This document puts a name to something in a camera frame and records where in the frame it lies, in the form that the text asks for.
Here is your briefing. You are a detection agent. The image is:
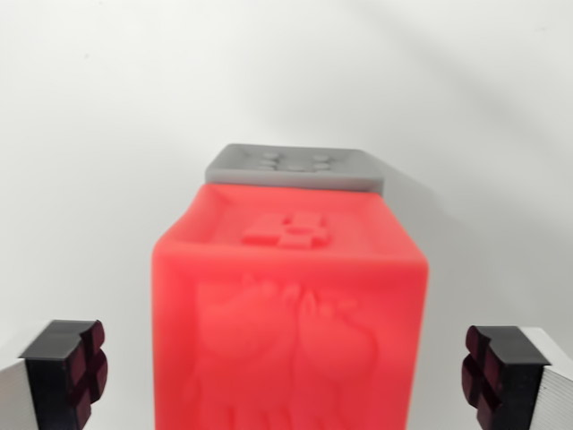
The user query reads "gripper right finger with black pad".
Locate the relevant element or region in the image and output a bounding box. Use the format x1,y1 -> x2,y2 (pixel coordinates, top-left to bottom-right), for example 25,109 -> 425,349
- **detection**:
460,325 -> 573,430

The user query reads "red embossed cube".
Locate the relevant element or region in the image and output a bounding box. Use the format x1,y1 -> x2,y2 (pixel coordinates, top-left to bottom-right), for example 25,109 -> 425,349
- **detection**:
150,182 -> 432,430

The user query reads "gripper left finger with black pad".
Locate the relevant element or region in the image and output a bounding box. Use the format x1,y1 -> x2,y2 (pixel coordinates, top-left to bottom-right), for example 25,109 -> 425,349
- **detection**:
0,319 -> 109,430

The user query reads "grey embossed cube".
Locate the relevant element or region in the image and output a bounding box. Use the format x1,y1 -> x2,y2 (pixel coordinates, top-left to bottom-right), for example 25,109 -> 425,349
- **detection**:
204,142 -> 387,195

